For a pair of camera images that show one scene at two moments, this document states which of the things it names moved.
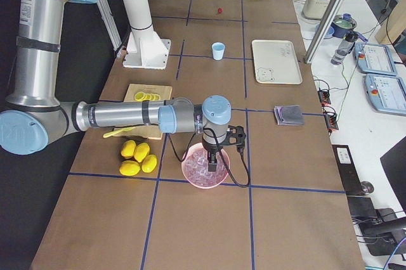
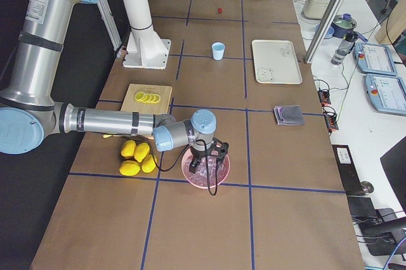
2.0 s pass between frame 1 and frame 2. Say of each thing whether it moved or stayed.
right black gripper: moved
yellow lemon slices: stayed
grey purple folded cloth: stayed
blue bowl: stayed
